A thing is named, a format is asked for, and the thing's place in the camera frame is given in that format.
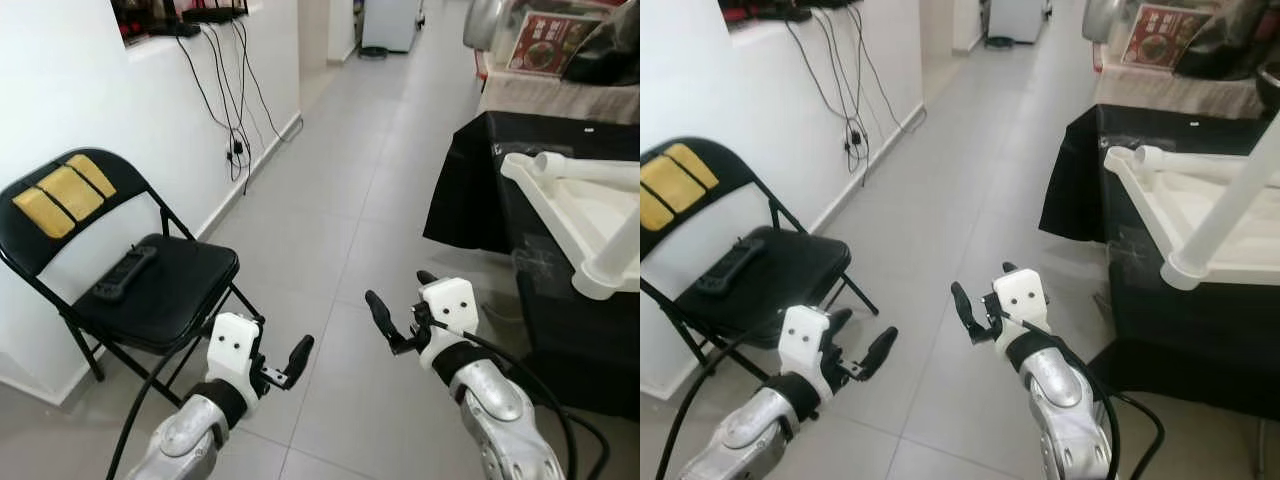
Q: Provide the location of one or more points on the yellow chair label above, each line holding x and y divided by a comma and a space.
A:
65, 195

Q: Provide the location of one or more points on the black bag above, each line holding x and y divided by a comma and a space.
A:
610, 45
1230, 40

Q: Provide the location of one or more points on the beige cloth covered bench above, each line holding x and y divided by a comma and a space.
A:
550, 98
1170, 92

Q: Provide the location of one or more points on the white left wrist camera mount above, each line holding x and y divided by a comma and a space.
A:
805, 345
232, 350

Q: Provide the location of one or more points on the white plastic children table top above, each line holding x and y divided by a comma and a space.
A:
1150, 210
560, 215

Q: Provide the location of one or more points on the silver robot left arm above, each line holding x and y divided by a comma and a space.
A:
190, 435
750, 435

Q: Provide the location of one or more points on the white cabinet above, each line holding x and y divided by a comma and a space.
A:
392, 25
1018, 18

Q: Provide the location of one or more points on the black folding chair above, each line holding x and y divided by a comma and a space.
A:
170, 290
790, 280

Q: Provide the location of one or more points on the white plastic table leg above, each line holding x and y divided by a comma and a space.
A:
1220, 220
590, 170
1190, 165
615, 255

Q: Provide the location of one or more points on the clear tape patch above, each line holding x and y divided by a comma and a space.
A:
542, 268
1132, 255

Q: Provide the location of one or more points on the red appliance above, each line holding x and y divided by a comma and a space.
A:
740, 10
140, 20

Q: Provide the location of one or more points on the black wok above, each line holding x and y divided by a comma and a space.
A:
1270, 85

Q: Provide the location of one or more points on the silver metal pot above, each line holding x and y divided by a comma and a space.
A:
485, 22
1100, 20

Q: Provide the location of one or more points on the black round floor dish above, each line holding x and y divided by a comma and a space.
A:
1000, 42
373, 52

